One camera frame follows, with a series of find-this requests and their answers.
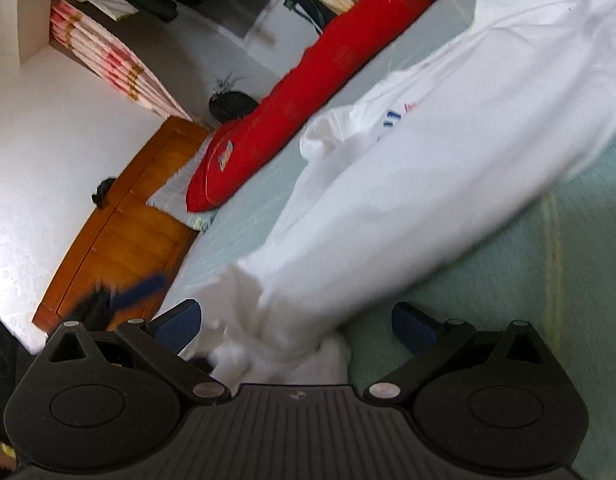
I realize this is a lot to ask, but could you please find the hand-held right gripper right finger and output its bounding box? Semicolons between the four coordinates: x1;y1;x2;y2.
364;303;559;405

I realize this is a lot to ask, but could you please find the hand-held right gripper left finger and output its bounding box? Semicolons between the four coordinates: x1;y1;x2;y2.
38;299;232;406

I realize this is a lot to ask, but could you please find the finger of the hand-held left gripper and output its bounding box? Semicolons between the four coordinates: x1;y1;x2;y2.
78;274;169;333

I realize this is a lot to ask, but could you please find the small black object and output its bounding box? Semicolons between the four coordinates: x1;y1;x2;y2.
91;177;116;206

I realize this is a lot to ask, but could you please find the red rolled quilt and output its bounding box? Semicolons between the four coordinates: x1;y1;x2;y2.
186;0;504;213

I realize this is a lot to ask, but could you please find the wooden headboard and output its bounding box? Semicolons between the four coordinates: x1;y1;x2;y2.
32;116;211;335

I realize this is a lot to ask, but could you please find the black backpack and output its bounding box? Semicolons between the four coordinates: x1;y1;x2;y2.
208;77;259;123

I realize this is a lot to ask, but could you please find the bed with green plaid sheet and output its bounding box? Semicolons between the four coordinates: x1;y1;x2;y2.
165;0;616;480

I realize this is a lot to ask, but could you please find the pink patterned curtain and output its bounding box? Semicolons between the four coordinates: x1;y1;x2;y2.
49;0;196;123

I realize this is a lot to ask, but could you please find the white bear print shirt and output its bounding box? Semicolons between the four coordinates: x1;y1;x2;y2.
208;0;616;396

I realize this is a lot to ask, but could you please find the grey plaid pillow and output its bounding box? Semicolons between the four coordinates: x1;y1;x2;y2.
146;135;219;231

